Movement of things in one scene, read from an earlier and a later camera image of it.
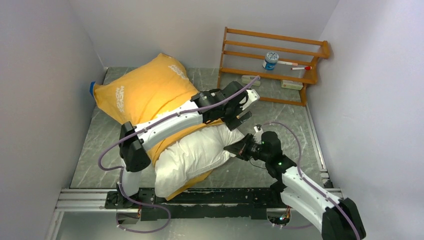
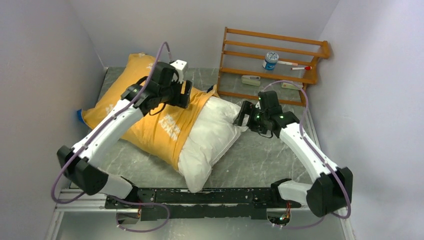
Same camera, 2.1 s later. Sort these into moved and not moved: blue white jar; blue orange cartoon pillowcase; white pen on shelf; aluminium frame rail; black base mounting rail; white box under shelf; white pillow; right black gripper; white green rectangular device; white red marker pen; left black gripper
Moved: right black gripper; white pillow; blue orange cartoon pillowcase; left black gripper
Not moved: black base mounting rail; white green rectangular device; blue white jar; white red marker pen; white pen on shelf; aluminium frame rail; white box under shelf
